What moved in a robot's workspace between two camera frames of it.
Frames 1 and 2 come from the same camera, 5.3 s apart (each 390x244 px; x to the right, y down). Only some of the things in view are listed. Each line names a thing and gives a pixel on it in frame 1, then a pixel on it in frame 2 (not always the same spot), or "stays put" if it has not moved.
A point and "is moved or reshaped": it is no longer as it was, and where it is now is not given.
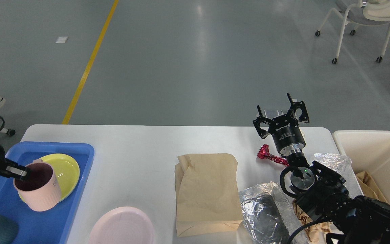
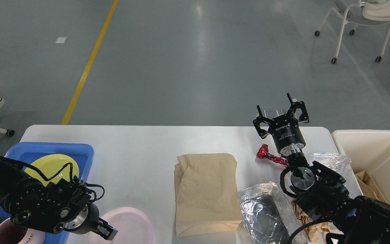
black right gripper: x=284 y=128 stays put
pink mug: x=41 y=189 is moved or reshaped
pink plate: x=125 y=225 stays put
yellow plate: x=66 y=171 stays put
